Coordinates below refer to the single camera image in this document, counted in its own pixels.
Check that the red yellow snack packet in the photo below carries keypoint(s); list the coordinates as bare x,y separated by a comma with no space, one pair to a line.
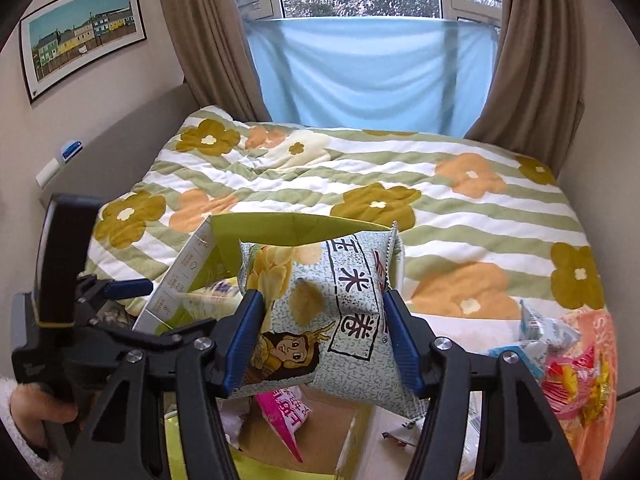
575,385

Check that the white translucent packet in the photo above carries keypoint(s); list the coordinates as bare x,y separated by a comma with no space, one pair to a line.
320,310

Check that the person's left forearm white sleeve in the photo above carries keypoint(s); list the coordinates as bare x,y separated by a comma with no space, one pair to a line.
22,450

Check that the small white box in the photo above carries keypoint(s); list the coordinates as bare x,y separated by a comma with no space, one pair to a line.
49,174

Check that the pink snack packet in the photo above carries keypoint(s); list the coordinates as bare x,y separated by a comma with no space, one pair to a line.
285,410

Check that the framed picture of houses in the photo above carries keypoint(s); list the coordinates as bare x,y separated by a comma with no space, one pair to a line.
80,35

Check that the orange plastic bag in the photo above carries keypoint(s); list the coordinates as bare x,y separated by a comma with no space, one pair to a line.
595,450

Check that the white purple snack packet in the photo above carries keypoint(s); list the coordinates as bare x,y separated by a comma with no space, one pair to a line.
215,300

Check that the padded headboard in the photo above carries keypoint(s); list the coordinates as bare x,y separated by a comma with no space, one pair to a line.
125,135

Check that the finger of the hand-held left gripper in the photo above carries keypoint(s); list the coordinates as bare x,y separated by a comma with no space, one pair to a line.
125,332
130,288

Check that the person's left hand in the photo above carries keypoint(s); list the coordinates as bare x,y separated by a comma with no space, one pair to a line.
40,405

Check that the white blue snack packet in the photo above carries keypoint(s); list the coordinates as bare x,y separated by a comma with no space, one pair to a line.
545,327

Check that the white box with green inside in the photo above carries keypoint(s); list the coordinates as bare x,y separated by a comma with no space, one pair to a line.
175,280

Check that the light blue cloth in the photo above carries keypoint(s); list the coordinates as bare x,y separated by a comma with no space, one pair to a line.
370,75

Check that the brown curtain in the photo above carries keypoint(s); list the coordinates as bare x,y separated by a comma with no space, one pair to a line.
535,60
210,35

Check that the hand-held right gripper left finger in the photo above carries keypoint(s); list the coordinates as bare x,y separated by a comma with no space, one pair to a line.
245,340

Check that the blue white small case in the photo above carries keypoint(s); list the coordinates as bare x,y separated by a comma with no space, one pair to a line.
72,150

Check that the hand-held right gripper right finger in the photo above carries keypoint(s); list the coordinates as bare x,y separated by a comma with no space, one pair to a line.
405,350

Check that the brown cardboard panel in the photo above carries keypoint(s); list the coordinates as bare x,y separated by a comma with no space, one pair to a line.
300,440

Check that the floral striped blanket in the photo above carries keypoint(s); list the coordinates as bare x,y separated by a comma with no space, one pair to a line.
450,210

